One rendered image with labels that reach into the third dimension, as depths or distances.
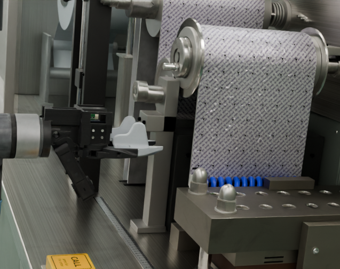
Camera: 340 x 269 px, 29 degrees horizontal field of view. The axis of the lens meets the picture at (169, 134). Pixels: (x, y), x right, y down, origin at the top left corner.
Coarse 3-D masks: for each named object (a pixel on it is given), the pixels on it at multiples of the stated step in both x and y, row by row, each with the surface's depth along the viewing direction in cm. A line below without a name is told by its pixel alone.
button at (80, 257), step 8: (48, 256) 111; (56, 256) 111; (64, 256) 111; (72, 256) 112; (80, 256) 112; (88, 256) 112; (48, 264) 109; (56, 264) 108; (64, 264) 108; (72, 264) 108; (80, 264) 109; (88, 264) 109
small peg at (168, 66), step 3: (165, 63) 122; (168, 63) 123; (165, 66) 122; (168, 66) 122; (171, 66) 122; (174, 66) 122; (177, 66) 123; (165, 69) 122; (168, 69) 122; (171, 69) 122; (174, 69) 123; (177, 69) 123
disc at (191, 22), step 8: (184, 24) 126; (192, 24) 122; (200, 32) 119; (200, 40) 119; (200, 48) 119; (200, 56) 118; (200, 64) 118; (200, 72) 119; (200, 80) 120; (192, 88) 122; (184, 96) 126
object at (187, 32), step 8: (184, 32) 125; (192, 32) 121; (192, 40) 121; (312, 40) 130; (192, 48) 121; (320, 56) 128; (192, 64) 121; (320, 64) 128; (192, 72) 121; (184, 80) 125; (192, 80) 121; (184, 88) 125
